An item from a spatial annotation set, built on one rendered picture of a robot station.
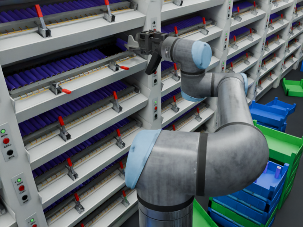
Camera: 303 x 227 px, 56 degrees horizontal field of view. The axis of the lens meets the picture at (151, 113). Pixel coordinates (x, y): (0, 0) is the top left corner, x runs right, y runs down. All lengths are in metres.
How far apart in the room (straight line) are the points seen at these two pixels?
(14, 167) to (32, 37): 0.41
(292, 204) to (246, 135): 1.40
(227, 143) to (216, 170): 0.05
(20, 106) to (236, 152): 0.67
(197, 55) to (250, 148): 0.51
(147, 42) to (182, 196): 0.70
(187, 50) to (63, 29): 0.41
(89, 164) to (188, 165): 0.80
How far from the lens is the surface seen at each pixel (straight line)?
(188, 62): 1.00
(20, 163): 1.01
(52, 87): 1.00
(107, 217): 1.53
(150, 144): 0.51
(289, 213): 1.87
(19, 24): 0.96
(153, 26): 1.26
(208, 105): 2.02
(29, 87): 0.99
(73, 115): 1.15
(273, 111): 2.64
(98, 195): 1.38
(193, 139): 0.51
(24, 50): 0.91
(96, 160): 1.27
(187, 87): 1.04
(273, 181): 1.53
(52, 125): 1.11
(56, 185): 1.19
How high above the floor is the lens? 1.29
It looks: 29 degrees down
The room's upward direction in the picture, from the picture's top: 1 degrees counter-clockwise
